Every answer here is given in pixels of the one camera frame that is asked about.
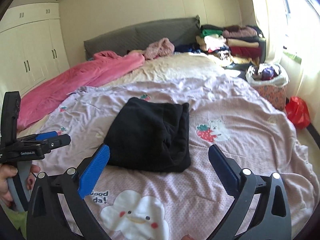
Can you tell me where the black sweatshirt with orange cuff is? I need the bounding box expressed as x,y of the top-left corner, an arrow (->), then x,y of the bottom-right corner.
104,98 -> 191,173

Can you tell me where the white bag of small clothes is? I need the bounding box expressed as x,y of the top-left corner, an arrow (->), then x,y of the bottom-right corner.
246,63 -> 289,87

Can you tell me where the stack of folded clothes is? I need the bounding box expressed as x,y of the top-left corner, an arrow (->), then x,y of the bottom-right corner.
196,24 -> 264,67

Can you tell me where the pink plush blanket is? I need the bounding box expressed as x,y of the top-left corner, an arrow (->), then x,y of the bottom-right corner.
17,50 -> 145,132

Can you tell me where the lilac strawberry bear bedsheet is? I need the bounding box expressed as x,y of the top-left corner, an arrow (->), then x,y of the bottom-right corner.
31,76 -> 313,240

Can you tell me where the red plastic bag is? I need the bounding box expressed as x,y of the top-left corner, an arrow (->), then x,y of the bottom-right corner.
285,96 -> 311,129

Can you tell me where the floral pink storage basket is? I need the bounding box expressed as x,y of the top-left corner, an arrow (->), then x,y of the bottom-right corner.
254,85 -> 287,111

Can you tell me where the dusty pink fuzzy garment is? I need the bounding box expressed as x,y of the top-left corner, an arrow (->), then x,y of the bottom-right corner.
144,37 -> 175,60

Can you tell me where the beige bed sheet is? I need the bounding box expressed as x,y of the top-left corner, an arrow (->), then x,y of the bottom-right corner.
17,53 -> 241,138

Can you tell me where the grey quilted headboard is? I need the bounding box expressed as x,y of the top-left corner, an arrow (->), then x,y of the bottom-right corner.
84,16 -> 201,60

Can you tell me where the blue garment by headboard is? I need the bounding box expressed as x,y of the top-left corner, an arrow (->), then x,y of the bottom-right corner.
175,43 -> 201,54

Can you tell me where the cream wardrobe with black handles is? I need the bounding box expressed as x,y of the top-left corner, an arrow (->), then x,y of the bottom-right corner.
1,3 -> 69,96

